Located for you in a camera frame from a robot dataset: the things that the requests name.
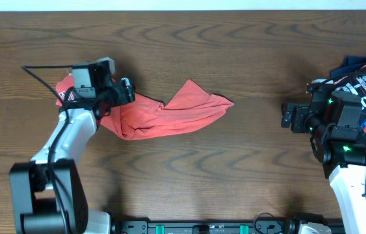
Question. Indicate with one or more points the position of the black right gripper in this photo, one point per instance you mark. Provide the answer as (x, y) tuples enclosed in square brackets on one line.
[(301, 111)]

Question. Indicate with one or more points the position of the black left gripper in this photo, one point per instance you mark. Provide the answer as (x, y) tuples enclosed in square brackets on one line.
[(123, 91)]

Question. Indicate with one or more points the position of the red Boyd soccer t-shirt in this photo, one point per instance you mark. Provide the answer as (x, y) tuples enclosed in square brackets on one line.
[(191, 109)]

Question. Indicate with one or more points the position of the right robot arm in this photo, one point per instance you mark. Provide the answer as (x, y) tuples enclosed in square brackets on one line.
[(332, 120)]

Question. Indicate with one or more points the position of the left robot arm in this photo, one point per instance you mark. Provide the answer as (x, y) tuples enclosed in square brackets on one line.
[(47, 193)]

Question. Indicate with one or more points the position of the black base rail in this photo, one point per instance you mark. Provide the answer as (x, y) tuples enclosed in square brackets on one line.
[(144, 227)]

